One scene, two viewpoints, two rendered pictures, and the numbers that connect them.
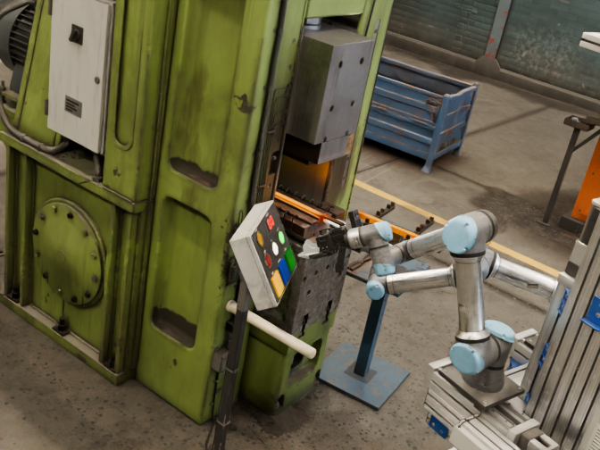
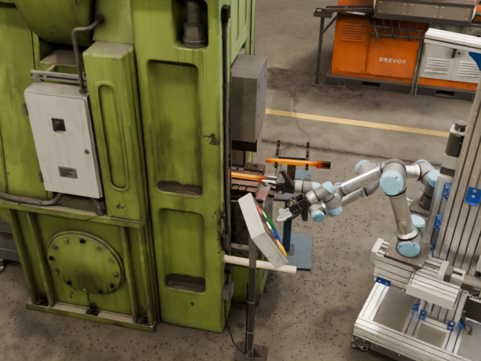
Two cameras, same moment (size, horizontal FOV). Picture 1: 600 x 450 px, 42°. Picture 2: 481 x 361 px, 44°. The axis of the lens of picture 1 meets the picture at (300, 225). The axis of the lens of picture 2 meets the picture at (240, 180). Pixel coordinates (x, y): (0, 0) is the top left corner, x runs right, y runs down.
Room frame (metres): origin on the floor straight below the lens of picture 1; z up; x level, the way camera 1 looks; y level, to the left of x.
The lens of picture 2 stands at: (0.28, 1.05, 3.14)
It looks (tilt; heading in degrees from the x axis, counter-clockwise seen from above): 35 degrees down; 340
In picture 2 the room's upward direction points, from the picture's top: 1 degrees clockwise
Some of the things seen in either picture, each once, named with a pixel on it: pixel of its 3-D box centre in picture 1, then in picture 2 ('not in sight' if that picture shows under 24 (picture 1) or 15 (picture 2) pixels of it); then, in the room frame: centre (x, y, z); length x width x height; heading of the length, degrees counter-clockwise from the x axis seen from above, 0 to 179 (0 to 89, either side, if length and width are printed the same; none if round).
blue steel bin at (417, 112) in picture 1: (397, 107); not in sight; (7.27, -0.70, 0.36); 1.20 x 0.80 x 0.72; 62
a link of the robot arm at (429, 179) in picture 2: not in sight; (434, 183); (2.71, -1.12, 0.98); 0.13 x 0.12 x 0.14; 174
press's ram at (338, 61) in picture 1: (310, 75); (227, 92); (3.22, 0.08, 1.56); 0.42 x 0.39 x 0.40; 58
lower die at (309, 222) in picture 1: (279, 208); (226, 181); (3.19, 0.10, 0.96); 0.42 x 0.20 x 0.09; 58
